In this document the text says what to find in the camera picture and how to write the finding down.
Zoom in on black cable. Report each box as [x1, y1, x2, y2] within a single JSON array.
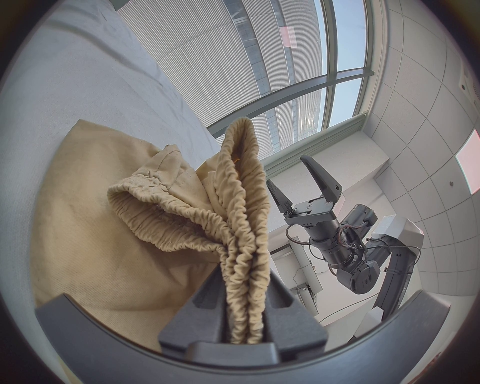
[[286, 224, 316, 248]]

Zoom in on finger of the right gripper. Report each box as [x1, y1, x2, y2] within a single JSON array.
[[300, 155, 343, 206], [266, 179, 296, 217]]

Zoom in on window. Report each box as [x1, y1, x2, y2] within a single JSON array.
[[114, 0, 376, 162]]

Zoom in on tan shorts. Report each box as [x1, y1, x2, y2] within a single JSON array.
[[31, 116, 272, 355]]

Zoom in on square ceiling light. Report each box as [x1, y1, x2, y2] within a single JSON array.
[[455, 128, 480, 195]]

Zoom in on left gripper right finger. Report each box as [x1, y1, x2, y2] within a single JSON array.
[[262, 272, 329, 353]]

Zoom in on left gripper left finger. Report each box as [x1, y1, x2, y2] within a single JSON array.
[[158, 269, 228, 352]]

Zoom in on bed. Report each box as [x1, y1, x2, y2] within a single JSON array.
[[0, 0, 226, 312]]

